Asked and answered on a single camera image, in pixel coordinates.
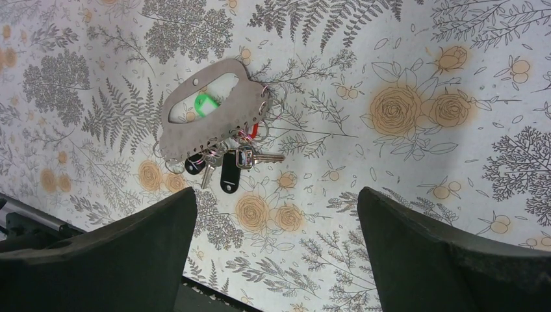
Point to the small black key fob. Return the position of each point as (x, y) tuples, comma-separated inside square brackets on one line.
[(195, 164)]

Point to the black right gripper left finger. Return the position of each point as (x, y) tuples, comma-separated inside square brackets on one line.
[(133, 264)]

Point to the black plastic key tag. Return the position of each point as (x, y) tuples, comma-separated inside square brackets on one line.
[(230, 173)]

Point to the red plastic key tag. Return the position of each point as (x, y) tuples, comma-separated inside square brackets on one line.
[(254, 131)]

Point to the silver metal key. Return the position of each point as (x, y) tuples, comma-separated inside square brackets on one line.
[(247, 158)]

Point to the green plastic key tag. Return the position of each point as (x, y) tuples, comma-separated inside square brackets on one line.
[(204, 105)]

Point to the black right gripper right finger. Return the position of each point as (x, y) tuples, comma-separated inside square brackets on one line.
[(422, 264)]

